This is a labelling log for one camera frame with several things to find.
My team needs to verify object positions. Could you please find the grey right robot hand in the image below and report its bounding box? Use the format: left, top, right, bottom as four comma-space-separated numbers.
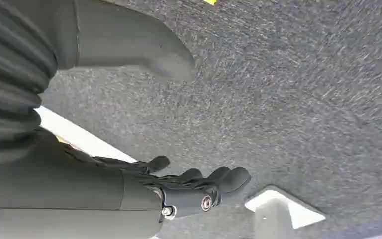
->
0, 0, 252, 239

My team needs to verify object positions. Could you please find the ribbed grey right arm sleeve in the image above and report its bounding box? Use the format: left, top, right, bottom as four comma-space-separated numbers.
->
0, 0, 59, 167

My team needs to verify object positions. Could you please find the white table leg foot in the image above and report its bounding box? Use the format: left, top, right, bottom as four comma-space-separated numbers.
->
244, 185, 326, 239

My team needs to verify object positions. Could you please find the white table frame bar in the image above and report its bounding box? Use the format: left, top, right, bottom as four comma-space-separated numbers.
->
34, 105, 138, 164

